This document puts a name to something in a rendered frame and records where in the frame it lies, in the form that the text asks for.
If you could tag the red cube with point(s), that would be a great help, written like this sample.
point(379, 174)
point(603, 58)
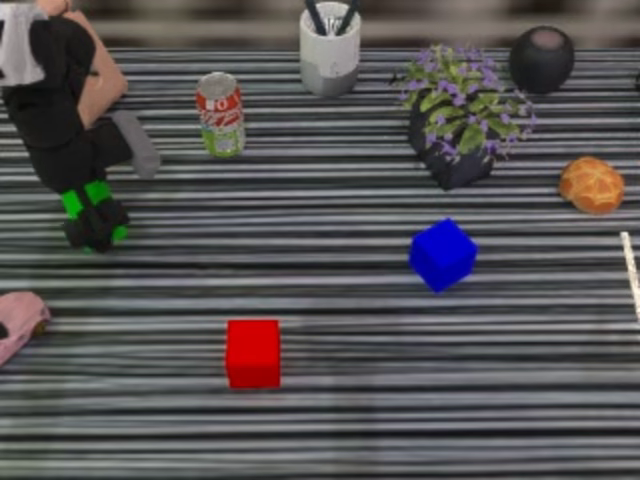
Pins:
point(253, 354)

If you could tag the blue cube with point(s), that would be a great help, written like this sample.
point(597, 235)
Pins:
point(442, 255)

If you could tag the grey cylinder object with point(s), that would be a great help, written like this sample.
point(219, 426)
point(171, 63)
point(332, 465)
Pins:
point(137, 145)

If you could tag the peach coloured object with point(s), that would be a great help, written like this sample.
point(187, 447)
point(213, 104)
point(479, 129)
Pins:
point(107, 75)

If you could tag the pink toy car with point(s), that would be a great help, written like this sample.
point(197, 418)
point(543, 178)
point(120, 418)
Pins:
point(17, 320)

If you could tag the red green soda can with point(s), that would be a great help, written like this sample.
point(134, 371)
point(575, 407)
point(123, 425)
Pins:
point(221, 115)

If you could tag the white grey utensil cup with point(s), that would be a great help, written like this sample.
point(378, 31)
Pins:
point(330, 60)

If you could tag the purple flower potted plant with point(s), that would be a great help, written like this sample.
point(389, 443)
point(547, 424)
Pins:
point(462, 120)

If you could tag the black round speaker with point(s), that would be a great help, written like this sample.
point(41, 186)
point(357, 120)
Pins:
point(541, 60)

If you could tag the brown bread roll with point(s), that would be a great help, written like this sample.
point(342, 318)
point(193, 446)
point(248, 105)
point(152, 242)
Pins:
point(592, 185)

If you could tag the white ruler strip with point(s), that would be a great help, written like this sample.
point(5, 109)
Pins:
point(632, 280)

